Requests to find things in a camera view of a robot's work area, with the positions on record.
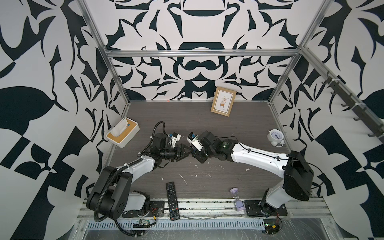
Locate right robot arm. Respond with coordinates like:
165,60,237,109
187,131,314,217

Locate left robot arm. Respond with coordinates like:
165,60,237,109
86,133,193,222

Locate black remote control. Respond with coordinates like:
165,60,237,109
166,182,180,222

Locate white alarm clock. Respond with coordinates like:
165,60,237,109
267,129,285,148

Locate purple hourglass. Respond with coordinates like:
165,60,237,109
230,188,246,212

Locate left circuit board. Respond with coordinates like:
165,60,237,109
132,217,157,229

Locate circuit board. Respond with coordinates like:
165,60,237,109
263,221,283,236
132,217,157,229

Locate right circuit board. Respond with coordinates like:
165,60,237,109
263,221,283,236

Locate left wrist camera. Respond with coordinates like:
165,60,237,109
169,133,182,148

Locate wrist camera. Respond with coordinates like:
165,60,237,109
187,132,203,152
169,133,182,148

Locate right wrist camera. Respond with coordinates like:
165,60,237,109
187,132,203,152

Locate wooden picture frame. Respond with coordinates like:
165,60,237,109
211,87,237,117

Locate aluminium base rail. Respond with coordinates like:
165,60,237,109
76,197,334,220

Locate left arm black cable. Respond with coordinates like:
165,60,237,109
92,120,169,238

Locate white cable duct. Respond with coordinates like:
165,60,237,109
87,219,265,231

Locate wall hook rail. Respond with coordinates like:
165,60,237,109
322,71,384,144

